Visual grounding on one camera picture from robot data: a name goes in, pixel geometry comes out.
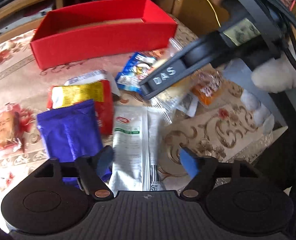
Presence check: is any blue sausage snack packet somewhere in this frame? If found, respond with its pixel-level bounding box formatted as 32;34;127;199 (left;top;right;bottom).
115;52;157;94

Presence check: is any white Kaprons wafer packet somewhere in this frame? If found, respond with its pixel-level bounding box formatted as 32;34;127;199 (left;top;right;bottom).
64;69;121;96

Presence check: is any white gloved right hand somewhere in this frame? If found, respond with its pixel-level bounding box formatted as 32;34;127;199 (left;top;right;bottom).
251;53;296;93

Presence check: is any floral embroidered tablecloth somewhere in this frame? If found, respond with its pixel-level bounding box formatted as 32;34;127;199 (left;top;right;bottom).
0;30;286;194

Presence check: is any silver white snack pouch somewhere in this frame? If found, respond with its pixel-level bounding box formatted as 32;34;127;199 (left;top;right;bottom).
108;106;165;195

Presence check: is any purple snack bag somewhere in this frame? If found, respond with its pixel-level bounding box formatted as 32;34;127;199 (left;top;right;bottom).
36;99;113;188

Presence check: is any brown cardboard box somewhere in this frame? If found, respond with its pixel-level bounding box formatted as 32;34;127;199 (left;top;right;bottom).
172;0;230;36

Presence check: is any clear wrapped bread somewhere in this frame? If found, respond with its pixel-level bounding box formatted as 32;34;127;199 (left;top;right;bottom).
148;38;200;124

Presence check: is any red yellow snack packet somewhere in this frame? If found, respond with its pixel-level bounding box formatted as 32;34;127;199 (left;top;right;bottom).
46;80;114;135

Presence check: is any orange clear snack packet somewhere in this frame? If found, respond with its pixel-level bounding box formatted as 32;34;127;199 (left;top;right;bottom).
191;70;224;107

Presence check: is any round pastry in wrapper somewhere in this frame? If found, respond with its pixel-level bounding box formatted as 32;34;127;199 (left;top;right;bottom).
0;103;35;154

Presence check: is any red cardboard box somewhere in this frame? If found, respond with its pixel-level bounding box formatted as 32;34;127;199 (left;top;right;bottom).
31;0;178;70

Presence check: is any yellow cable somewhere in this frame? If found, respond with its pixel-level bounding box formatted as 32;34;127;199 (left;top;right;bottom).
187;0;222;28

